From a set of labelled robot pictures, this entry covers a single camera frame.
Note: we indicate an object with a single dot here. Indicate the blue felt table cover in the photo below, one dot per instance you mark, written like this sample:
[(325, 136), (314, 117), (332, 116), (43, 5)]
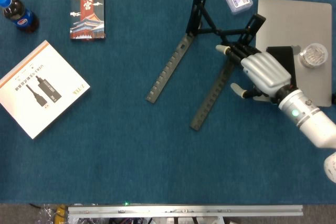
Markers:
[(157, 161)]

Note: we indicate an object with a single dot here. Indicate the clear crinkled plastic bag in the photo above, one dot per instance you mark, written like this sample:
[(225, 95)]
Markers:
[(46, 214)]

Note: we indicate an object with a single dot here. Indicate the black folding laptop stand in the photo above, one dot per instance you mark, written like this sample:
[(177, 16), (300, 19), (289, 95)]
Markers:
[(173, 64)]

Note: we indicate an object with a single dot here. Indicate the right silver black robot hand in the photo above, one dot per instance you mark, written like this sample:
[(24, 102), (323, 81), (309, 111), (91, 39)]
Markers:
[(265, 72)]

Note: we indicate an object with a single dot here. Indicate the red black palace print box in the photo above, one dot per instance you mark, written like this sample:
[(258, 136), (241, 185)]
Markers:
[(88, 16)]

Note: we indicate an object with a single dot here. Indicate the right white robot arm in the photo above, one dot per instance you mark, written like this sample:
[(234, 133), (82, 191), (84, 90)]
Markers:
[(309, 121)]

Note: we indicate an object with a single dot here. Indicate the aluminium frame rail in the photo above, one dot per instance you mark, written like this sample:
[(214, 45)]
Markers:
[(183, 211)]

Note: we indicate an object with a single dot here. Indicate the small yellow object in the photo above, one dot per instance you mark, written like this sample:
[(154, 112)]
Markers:
[(61, 212)]

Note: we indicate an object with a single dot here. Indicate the silver closed laptop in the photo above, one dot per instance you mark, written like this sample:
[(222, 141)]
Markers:
[(288, 24)]

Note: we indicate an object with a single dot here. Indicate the clear round jar of clips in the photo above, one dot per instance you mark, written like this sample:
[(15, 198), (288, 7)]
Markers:
[(313, 54)]

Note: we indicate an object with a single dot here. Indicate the Pepsi cola bottle blue cap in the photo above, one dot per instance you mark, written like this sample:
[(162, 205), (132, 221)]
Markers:
[(21, 18)]

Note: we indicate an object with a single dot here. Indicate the black smartphone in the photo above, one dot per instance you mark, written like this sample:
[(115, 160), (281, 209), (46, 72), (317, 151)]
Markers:
[(283, 53)]

